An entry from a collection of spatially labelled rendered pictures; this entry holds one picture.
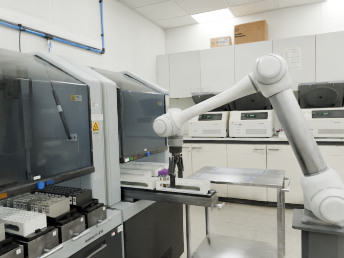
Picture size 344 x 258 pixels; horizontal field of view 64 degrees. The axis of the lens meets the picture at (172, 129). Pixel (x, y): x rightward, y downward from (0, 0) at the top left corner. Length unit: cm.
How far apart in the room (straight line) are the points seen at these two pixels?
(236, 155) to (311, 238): 242
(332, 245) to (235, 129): 250
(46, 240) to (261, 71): 107
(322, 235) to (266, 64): 84
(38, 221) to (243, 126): 301
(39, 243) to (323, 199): 109
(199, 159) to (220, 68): 136
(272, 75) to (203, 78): 307
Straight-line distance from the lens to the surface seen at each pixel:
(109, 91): 160
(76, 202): 142
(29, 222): 121
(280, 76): 123
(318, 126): 373
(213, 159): 393
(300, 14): 455
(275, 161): 378
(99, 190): 155
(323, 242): 157
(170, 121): 135
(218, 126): 386
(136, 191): 167
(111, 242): 156
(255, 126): 377
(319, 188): 129
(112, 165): 163
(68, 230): 130
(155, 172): 196
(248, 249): 219
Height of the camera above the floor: 124
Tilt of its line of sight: 3 degrees down
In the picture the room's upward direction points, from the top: 2 degrees counter-clockwise
